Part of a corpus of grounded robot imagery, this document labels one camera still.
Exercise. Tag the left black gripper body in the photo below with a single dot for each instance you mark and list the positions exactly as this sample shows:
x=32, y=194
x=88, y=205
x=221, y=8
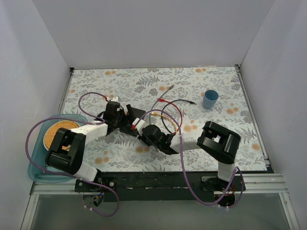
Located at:
x=122, y=115

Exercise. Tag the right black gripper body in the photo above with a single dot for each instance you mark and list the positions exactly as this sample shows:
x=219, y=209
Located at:
x=134, y=128

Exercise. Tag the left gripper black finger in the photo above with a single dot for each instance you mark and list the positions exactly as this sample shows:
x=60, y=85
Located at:
x=128, y=121
x=130, y=112

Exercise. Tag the black network switch box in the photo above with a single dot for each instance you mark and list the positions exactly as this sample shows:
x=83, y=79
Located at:
x=139, y=112

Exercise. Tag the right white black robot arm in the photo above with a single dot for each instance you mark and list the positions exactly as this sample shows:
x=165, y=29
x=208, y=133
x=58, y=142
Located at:
x=219, y=142

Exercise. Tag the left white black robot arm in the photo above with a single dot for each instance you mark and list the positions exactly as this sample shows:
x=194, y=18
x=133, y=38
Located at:
x=67, y=148

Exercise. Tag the floral patterned table mat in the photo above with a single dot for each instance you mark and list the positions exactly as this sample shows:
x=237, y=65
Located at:
x=179, y=91

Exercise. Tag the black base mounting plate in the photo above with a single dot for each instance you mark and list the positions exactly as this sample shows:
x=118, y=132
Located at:
x=153, y=186

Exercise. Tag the orange woven round plate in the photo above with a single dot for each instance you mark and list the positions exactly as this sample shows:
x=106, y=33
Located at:
x=50, y=134

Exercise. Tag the blue plastic cup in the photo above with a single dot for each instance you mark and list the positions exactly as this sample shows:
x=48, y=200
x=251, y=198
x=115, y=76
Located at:
x=209, y=99

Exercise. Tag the teal plastic tray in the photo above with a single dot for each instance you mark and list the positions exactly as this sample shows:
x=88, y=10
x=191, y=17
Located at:
x=40, y=152

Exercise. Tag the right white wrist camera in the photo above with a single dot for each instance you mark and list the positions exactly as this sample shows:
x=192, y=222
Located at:
x=139, y=125

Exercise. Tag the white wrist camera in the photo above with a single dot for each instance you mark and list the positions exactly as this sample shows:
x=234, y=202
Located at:
x=115, y=99
x=139, y=125

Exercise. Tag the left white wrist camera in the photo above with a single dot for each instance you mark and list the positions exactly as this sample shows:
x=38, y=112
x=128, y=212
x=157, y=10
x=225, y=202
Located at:
x=115, y=99

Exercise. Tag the aluminium frame rail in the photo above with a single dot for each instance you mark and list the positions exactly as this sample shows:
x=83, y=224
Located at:
x=254, y=184

